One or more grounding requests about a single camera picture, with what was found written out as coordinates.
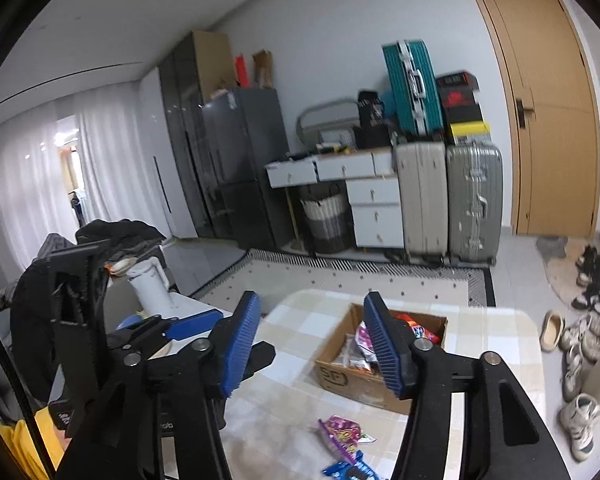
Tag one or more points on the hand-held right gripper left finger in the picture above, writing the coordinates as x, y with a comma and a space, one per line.
240, 345

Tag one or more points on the yellow black box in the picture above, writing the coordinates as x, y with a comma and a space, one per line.
470, 134

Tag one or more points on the purple white snack packet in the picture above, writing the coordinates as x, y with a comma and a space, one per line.
345, 435
364, 337

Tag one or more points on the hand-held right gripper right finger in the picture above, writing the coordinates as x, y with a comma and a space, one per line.
385, 355

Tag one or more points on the red cookie packet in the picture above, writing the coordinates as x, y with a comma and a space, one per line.
422, 332

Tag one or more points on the woven laundry basket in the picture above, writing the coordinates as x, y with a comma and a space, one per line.
327, 220

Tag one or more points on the blue cookie packet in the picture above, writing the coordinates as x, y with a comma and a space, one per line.
352, 471

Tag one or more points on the black jacket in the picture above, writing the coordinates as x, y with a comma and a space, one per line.
30, 310

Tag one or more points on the small brown carton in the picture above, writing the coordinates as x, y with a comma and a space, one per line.
263, 69

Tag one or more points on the white sheer curtain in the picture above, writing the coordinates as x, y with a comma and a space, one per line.
30, 185

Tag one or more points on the pile of worn sneakers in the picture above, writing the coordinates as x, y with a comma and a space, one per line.
585, 340

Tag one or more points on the checkered tablecloth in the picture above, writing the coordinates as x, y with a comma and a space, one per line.
290, 410

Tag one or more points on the person's left forearm yellow sleeve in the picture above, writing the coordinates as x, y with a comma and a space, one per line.
25, 450

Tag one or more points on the red folded item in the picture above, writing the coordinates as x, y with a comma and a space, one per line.
241, 71

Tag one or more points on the beige hard-shell suitcase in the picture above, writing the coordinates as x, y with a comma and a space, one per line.
422, 200

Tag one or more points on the patterned floor rug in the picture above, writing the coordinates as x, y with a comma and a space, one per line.
380, 280

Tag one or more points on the dark grey fridge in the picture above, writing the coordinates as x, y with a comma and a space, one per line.
250, 160

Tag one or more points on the white jug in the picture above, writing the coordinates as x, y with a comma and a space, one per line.
150, 285

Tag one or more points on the white drawer desk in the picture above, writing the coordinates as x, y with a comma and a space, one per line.
375, 210

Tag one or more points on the grey foil snack packet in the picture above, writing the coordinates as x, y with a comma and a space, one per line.
347, 354

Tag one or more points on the black bag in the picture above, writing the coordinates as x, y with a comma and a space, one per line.
372, 120

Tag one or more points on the grey framed mirror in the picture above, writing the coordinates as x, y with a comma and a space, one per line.
325, 115

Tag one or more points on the grey round doormat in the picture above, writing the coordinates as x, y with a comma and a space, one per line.
555, 270

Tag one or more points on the wooden door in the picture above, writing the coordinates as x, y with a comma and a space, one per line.
545, 110

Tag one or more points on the teal hard-shell suitcase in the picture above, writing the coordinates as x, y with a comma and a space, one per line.
405, 85

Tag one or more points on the brown cardboard box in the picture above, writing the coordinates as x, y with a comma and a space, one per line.
340, 375

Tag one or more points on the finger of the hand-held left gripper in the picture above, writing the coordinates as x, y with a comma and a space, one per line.
195, 324
262, 355

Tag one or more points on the grey hard-shell suitcase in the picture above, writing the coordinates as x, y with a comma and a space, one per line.
475, 200

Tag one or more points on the beige slipper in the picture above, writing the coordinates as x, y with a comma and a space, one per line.
552, 330

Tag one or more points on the black red shoe box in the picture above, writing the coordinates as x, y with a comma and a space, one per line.
457, 90

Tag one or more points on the tall dark cabinet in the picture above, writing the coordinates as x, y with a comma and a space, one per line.
190, 110

